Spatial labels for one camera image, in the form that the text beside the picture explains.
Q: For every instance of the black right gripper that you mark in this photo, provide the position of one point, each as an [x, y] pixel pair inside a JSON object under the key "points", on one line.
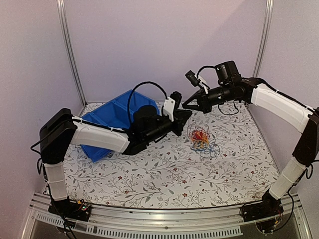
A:
{"points": [[203, 103]]}

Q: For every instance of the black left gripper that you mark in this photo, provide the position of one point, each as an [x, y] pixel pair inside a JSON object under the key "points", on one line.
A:
{"points": [[181, 117]]}

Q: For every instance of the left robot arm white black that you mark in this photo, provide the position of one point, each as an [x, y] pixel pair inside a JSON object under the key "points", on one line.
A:
{"points": [[64, 129]]}

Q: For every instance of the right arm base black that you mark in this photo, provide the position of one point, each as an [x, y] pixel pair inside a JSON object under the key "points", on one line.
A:
{"points": [[268, 207]]}

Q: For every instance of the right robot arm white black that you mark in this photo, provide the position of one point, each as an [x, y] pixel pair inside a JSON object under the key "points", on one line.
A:
{"points": [[223, 83]]}

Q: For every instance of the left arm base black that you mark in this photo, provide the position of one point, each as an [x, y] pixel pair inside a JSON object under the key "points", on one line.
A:
{"points": [[79, 210]]}

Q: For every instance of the floral patterned table mat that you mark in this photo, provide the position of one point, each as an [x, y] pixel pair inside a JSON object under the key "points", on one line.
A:
{"points": [[220, 159]]}

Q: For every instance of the blue three-compartment plastic bin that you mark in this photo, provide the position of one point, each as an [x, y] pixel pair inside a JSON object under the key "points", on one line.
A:
{"points": [[114, 114]]}

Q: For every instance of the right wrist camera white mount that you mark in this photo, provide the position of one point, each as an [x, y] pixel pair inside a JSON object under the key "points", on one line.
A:
{"points": [[197, 81]]}

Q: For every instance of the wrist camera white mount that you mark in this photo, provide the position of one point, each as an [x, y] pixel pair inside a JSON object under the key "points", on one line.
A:
{"points": [[171, 104], [197, 81]]}

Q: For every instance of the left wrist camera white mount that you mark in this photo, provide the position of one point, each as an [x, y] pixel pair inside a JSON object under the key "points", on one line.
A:
{"points": [[171, 104]]}

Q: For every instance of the right aluminium frame post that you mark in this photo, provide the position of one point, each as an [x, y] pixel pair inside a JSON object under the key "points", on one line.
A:
{"points": [[264, 36]]}

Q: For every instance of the aluminium frame post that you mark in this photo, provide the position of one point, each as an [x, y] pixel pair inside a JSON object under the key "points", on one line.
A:
{"points": [[264, 36], [69, 50]]}

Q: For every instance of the aluminium front rail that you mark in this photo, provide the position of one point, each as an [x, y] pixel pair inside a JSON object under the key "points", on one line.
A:
{"points": [[107, 222]]}

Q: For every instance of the left aluminium frame post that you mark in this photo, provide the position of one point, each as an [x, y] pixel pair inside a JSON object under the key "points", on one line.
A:
{"points": [[69, 50]]}

